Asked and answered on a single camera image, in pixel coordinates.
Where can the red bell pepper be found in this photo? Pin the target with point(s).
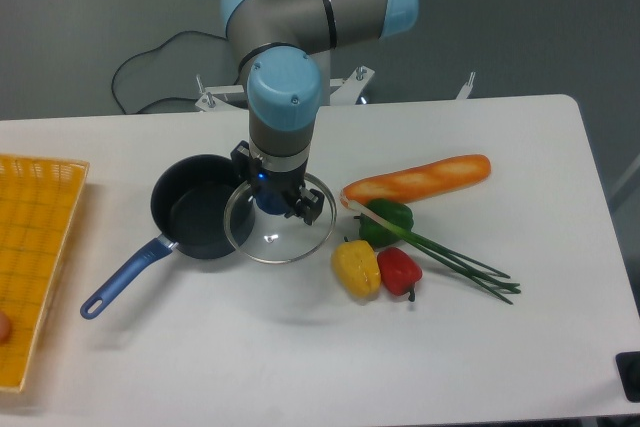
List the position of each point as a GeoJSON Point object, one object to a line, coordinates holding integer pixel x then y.
{"type": "Point", "coordinates": [399, 272]}

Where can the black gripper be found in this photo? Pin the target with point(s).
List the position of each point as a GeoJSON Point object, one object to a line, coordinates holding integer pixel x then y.
{"type": "Point", "coordinates": [272, 189]}

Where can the green onion stalk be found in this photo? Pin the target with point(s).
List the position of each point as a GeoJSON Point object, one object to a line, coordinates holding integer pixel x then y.
{"type": "Point", "coordinates": [486, 277]}

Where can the green bell pepper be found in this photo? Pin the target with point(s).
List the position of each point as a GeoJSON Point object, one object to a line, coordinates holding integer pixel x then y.
{"type": "Point", "coordinates": [385, 222]}

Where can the orange baguette bread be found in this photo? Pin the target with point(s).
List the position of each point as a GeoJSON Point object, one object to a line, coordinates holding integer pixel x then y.
{"type": "Point", "coordinates": [421, 182]}

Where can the small pink object in basket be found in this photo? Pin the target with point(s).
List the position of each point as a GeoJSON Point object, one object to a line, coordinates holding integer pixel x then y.
{"type": "Point", "coordinates": [5, 327]}

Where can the yellow woven basket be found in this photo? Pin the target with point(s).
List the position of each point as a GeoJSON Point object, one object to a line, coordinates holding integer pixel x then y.
{"type": "Point", "coordinates": [39, 198]}

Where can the black object at table corner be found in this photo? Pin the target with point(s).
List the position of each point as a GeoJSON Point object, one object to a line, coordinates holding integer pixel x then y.
{"type": "Point", "coordinates": [628, 364]}

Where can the dark saucepan with blue handle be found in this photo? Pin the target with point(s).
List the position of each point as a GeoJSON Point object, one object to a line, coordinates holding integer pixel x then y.
{"type": "Point", "coordinates": [187, 205]}

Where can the yellow bell pepper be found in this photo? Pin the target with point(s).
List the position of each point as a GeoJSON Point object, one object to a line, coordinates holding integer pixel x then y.
{"type": "Point", "coordinates": [355, 265]}

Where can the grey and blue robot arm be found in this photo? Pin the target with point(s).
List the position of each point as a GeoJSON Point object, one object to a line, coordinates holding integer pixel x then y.
{"type": "Point", "coordinates": [275, 43]}

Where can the glass lid with blue knob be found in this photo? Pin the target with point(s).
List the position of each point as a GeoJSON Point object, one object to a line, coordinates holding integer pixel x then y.
{"type": "Point", "coordinates": [275, 239]}

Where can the white table clamp bracket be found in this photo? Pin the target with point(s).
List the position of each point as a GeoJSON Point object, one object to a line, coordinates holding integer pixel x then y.
{"type": "Point", "coordinates": [467, 88]}

